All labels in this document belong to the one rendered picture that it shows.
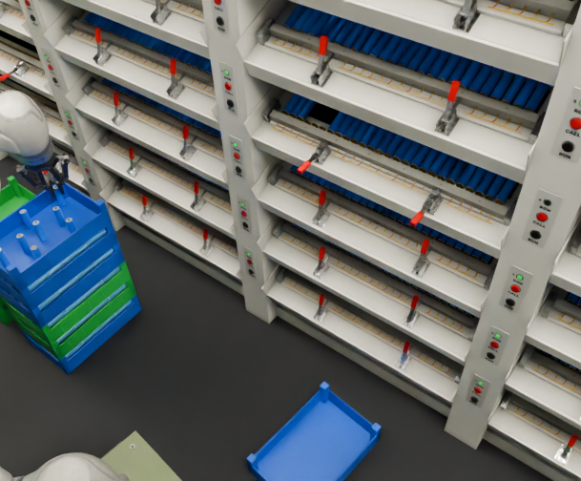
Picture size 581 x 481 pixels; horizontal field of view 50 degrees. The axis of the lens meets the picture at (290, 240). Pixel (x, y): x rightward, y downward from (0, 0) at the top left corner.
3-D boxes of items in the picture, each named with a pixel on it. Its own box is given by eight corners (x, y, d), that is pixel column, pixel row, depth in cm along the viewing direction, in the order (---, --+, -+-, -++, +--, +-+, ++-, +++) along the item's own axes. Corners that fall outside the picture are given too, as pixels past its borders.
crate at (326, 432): (304, 525, 155) (303, 513, 149) (248, 470, 165) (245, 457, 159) (380, 440, 169) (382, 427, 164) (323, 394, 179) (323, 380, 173)
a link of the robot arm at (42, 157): (53, 151, 145) (59, 162, 151) (44, 117, 148) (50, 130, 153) (13, 161, 143) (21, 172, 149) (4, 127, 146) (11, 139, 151)
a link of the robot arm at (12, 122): (52, 117, 148) (-7, 120, 146) (35, 79, 133) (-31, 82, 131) (52, 158, 145) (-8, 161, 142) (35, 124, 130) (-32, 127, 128)
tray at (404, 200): (500, 260, 121) (503, 239, 112) (256, 147, 147) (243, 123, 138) (547, 178, 125) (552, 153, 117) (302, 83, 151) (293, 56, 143)
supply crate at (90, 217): (21, 292, 157) (10, 271, 151) (-25, 256, 166) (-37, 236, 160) (112, 222, 173) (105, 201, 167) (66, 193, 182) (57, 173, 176)
